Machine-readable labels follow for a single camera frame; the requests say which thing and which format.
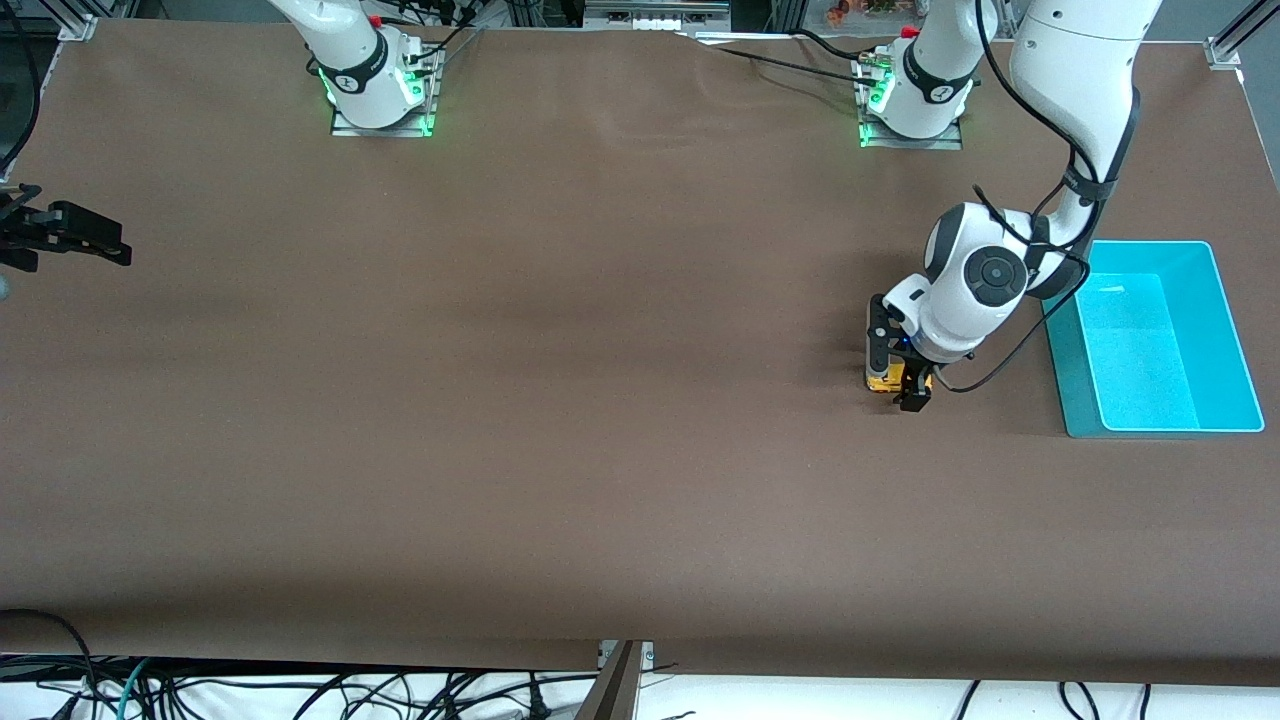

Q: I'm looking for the yellow beetle toy car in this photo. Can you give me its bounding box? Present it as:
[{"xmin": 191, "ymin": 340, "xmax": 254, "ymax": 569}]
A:
[{"xmin": 866, "ymin": 365, "xmax": 936, "ymax": 396}]

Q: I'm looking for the teal plastic bin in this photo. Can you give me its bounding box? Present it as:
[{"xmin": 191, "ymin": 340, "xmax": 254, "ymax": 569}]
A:
[{"xmin": 1040, "ymin": 240, "xmax": 1266, "ymax": 439}]

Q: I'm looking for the brown table cover sheet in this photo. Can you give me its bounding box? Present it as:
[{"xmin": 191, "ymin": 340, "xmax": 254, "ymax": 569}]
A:
[{"xmin": 0, "ymin": 18, "xmax": 1280, "ymax": 689}]

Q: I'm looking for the grey socket strip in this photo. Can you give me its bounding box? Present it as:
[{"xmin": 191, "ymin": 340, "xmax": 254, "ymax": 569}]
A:
[{"xmin": 583, "ymin": 0, "xmax": 733, "ymax": 31}]

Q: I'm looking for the grey support beam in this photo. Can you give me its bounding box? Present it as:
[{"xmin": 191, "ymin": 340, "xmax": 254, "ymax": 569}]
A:
[{"xmin": 575, "ymin": 640, "xmax": 644, "ymax": 720}]

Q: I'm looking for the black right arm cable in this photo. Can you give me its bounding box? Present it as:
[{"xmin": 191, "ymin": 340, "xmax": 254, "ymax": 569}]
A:
[{"xmin": 0, "ymin": 28, "xmax": 44, "ymax": 177}]

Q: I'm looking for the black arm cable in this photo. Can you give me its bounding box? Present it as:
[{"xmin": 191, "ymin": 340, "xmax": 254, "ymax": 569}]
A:
[
  {"xmin": 935, "ymin": 0, "xmax": 1141, "ymax": 393},
  {"xmin": 0, "ymin": 28, "xmax": 44, "ymax": 177}
]

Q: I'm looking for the aluminium frame corner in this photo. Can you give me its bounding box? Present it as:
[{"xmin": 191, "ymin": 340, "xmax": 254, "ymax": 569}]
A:
[
  {"xmin": 55, "ymin": 0, "xmax": 101, "ymax": 41},
  {"xmin": 1205, "ymin": 0, "xmax": 1280, "ymax": 71}
]

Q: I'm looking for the short black cable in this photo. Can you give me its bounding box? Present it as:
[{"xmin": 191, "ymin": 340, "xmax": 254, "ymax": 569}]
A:
[{"xmin": 795, "ymin": 28, "xmax": 881, "ymax": 61}]

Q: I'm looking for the long black cable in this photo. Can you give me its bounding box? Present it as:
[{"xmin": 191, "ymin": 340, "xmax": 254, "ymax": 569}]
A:
[{"xmin": 680, "ymin": 33, "xmax": 881, "ymax": 89}]

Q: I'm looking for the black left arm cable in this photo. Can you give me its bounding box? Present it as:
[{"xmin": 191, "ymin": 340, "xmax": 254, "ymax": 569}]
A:
[{"xmin": 935, "ymin": 0, "xmax": 1141, "ymax": 393}]

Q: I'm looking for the looped black cable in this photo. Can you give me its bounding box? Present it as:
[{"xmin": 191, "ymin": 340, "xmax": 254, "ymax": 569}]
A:
[{"xmin": 0, "ymin": 608, "xmax": 96, "ymax": 701}]

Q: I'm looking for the black base cable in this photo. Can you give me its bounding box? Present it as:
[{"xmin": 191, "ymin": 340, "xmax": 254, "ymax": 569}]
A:
[{"xmin": 405, "ymin": 0, "xmax": 486, "ymax": 63}]

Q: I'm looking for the teal cable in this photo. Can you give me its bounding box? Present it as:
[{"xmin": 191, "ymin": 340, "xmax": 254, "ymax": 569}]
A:
[{"xmin": 115, "ymin": 657, "xmax": 153, "ymax": 720}]

